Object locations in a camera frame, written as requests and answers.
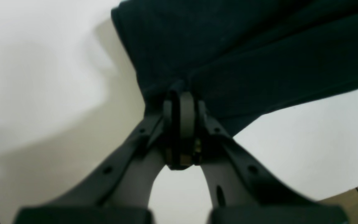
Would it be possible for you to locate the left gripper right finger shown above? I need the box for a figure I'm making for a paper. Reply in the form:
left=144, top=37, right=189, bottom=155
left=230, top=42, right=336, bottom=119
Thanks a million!
left=197, top=100, right=349, bottom=224

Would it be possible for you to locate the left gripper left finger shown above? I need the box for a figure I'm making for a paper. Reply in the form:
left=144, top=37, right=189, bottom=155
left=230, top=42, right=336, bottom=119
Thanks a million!
left=15, top=91, right=181, bottom=224

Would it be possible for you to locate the black T-shirt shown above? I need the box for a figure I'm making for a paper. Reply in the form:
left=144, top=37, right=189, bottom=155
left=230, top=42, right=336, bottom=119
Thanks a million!
left=111, top=0, right=358, bottom=136

